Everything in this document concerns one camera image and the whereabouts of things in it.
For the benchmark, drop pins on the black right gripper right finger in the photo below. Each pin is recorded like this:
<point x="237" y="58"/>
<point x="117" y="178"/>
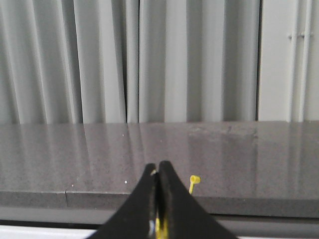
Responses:
<point x="208" y="228"/>

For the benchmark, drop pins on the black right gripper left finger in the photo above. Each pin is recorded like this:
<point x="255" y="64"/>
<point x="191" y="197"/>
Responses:
<point x="136" y="218"/>

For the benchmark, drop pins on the yellow squeeze bottle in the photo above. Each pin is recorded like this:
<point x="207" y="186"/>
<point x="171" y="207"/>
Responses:
<point x="193" y="184"/>

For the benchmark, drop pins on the grey stone counter ledge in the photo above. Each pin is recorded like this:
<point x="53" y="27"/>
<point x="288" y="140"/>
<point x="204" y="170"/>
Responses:
<point x="246" y="168"/>

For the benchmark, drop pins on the grey pleated curtain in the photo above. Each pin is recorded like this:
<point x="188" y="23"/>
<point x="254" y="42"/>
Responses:
<point x="115" y="61"/>

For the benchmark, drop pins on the white wall pipes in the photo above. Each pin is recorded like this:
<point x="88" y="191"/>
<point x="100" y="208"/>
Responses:
<point x="300" y="37"/>

